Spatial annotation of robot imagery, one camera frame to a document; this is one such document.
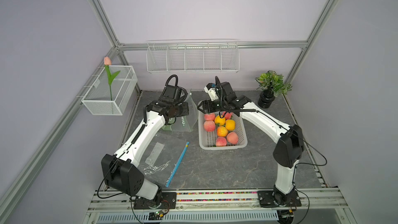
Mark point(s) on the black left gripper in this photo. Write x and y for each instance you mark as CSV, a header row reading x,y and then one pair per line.
x,y
185,111

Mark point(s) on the black plant vase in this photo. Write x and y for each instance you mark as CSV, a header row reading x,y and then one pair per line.
x,y
266,98

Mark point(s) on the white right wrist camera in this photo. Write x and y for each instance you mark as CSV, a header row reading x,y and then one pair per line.
x,y
211,91

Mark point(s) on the pink artificial tulip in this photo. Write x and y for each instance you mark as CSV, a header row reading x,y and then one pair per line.
x,y
110,76

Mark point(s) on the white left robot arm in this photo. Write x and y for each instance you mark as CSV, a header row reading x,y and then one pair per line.
x,y
120,170

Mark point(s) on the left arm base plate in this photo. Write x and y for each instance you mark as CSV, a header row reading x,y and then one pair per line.
x,y
163,200

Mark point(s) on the green artificial plant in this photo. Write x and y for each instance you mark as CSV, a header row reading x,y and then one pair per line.
x,y
273,82

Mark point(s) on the white wire side basket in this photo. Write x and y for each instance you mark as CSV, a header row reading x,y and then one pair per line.
x,y
97,98

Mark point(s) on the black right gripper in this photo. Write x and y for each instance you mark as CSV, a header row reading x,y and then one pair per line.
x,y
204,103

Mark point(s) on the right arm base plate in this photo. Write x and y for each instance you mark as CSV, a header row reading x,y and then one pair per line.
x,y
275,198

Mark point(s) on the clear bag with blue zipper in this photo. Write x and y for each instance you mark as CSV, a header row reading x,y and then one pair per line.
x,y
162,158

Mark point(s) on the yellow peach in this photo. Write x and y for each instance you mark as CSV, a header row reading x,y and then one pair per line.
x,y
230,125
219,120

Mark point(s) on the white vent grille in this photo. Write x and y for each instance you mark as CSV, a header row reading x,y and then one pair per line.
x,y
176,217

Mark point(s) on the orange peach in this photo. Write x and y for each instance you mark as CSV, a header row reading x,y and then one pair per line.
x,y
222,131

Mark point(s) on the white wire wall shelf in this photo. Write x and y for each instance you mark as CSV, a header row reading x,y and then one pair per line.
x,y
193,56

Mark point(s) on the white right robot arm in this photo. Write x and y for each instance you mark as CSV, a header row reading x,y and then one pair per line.
x,y
288,138

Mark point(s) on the white plastic perforated basket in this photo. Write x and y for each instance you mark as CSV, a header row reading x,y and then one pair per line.
x,y
216,134

